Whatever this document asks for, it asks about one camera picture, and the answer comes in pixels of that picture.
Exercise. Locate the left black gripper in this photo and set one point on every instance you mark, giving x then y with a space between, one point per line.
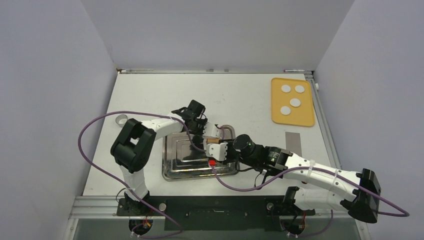
202 123

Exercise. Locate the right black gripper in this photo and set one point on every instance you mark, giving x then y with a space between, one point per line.
228 146

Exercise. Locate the stainless steel tray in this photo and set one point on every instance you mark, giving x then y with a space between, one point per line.
180 161

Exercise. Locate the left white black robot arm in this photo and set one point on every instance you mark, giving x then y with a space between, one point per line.
133 146

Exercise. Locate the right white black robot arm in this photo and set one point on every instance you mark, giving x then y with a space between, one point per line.
334 189

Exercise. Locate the white dough disc lower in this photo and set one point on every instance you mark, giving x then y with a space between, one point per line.
285 110

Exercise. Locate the white dough disc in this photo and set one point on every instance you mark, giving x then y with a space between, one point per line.
295 102
299 89
285 110
286 88

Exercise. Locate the white dough disc middle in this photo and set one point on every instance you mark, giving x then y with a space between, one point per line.
295 102

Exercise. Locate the white dough disc upper left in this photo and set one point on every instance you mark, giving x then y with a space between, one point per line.
286 88

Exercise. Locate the white dough disc upper right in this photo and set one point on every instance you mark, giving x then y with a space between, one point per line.
299 89

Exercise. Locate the yellow plastic tray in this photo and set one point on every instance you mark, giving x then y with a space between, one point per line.
304 115

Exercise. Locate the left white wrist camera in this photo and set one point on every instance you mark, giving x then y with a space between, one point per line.
212 131

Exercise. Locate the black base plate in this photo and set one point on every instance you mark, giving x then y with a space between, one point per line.
227 213

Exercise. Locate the aluminium back rail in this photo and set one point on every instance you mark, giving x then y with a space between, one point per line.
214 71

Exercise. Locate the aluminium front rail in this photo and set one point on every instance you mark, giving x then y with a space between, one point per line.
103 207

